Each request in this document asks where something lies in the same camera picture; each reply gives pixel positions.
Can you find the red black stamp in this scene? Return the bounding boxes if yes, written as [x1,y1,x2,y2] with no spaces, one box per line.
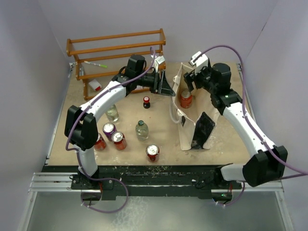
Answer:
[143,96,151,109]

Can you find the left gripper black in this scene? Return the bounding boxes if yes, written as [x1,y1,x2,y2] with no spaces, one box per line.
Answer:
[136,70,175,96]

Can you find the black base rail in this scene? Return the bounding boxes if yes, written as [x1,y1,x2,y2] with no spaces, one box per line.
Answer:
[69,165,242,200]

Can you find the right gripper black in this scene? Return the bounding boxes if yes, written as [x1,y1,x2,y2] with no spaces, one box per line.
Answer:
[184,63,218,94]

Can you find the grey metal clips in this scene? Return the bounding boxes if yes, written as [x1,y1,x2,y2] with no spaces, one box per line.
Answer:
[79,67,84,76]

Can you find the cream canvas tote bag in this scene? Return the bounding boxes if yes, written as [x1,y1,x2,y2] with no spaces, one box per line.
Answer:
[170,64,219,151]

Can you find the wooden shelf rack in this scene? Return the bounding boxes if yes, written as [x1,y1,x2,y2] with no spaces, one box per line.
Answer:
[66,28,166,101]

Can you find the red cola can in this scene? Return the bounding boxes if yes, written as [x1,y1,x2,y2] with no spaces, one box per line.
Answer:
[180,89,193,109]

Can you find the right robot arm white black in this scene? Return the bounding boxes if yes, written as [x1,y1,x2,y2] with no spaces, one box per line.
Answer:
[183,63,288,188]

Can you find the purple soda can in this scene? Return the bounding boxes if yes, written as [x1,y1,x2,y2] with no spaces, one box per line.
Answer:
[103,123,117,141]

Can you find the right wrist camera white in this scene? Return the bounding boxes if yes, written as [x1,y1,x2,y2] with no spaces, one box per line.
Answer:
[189,51,209,75]

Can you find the clear bottle green cap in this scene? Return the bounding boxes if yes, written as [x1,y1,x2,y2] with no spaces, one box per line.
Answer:
[105,104,119,122]
[135,120,149,141]

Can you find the white red eraser box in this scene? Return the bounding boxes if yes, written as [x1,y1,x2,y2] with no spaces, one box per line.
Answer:
[89,79,102,91]

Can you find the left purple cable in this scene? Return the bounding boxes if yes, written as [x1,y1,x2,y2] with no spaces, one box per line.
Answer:
[65,46,157,214]

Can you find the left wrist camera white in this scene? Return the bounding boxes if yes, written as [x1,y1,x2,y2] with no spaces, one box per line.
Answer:
[153,55,166,72]

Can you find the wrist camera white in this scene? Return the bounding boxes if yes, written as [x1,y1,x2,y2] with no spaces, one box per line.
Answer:
[189,51,209,75]
[153,55,166,72]

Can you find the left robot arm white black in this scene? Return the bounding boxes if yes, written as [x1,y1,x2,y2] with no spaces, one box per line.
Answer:
[64,54,176,189]

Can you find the green capped marker pen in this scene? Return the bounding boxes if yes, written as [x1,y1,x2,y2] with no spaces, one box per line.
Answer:
[84,61,108,68]

